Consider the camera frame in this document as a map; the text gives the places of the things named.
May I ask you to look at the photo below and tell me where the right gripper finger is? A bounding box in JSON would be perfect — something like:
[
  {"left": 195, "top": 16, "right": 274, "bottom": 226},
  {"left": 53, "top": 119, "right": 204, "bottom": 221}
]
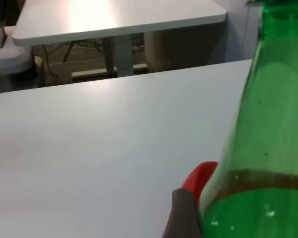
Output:
[{"left": 162, "top": 188, "right": 202, "bottom": 238}]

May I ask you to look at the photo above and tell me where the green plastic bottle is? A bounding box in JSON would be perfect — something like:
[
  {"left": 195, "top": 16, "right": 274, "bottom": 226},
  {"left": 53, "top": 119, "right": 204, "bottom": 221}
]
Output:
[{"left": 198, "top": 0, "right": 298, "bottom": 238}]

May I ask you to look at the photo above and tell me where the red tray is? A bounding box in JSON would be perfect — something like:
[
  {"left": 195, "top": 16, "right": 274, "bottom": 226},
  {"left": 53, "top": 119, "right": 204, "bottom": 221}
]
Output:
[{"left": 182, "top": 161, "right": 219, "bottom": 208}]

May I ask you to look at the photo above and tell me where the white background table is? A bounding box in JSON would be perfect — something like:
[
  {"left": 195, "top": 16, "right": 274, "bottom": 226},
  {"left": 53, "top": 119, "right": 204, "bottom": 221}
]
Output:
[{"left": 11, "top": 0, "right": 228, "bottom": 78}]

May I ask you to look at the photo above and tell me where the white round stand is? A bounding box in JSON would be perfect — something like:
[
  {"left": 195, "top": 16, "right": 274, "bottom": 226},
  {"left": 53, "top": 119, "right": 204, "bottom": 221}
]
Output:
[{"left": 0, "top": 26, "right": 32, "bottom": 75}]

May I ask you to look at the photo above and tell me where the black floor cable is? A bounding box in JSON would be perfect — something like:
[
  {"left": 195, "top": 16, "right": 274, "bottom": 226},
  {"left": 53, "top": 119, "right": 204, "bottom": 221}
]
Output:
[{"left": 41, "top": 41, "right": 76, "bottom": 82}]

